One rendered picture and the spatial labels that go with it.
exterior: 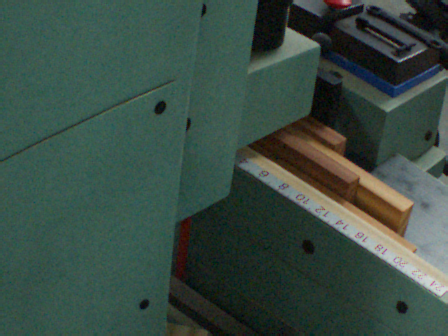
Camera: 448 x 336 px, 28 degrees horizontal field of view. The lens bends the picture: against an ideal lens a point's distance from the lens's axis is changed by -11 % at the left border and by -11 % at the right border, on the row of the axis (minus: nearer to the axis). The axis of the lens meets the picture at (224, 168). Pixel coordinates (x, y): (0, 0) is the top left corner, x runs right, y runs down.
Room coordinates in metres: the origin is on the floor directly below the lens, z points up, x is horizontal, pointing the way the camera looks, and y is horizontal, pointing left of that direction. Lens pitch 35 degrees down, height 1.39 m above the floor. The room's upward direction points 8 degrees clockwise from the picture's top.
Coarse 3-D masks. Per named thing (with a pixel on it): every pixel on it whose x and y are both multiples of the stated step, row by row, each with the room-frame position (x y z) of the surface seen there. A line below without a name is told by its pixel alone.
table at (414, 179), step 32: (352, 160) 0.74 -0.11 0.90; (384, 160) 0.75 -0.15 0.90; (416, 160) 0.80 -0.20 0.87; (416, 192) 0.70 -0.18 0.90; (192, 224) 0.64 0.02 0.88; (224, 224) 0.62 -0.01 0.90; (416, 224) 0.65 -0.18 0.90; (192, 256) 0.64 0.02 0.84; (224, 256) 0.62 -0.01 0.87; (256, 256) 0.60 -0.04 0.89; (256, 288) 0.60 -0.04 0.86; (288, 288) 0.58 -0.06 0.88; (320, 288) 0.56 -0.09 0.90; (288, 320) 0.57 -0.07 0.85; (320, 320) 0.55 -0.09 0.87; (352, 320) 0.53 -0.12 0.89
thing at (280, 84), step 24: (288, 48) 0.68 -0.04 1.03; (312, 48) 0.69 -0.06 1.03; (264, 72) 0.64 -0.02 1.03; (288, 72) 0.67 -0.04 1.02; (312, 72) 0.69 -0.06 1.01; (264, 96) 0.64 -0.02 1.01; (288, 96) 0.67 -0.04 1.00; (312, 96) 0.70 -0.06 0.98; (240, 120) 0.63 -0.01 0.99; (264, 120) 0.65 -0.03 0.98; (288, 120) 0.67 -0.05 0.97; (240, 144) 0.63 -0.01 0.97
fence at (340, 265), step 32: (256, 192) 0.61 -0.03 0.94; (256, 224) 0.60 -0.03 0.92; (288, 224) 0.59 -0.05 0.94; (320, 224) 0.57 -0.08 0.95; (288, 256) 0.58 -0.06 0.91; (320, 256) 0.56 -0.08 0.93; (352, 256) 0.55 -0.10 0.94; (352, 288) 0.54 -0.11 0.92; (384, 288) 0.52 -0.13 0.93; (416, 288) 0.51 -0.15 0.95; (384, 320) 0.52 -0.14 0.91; (416, 320) 0.50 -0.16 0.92
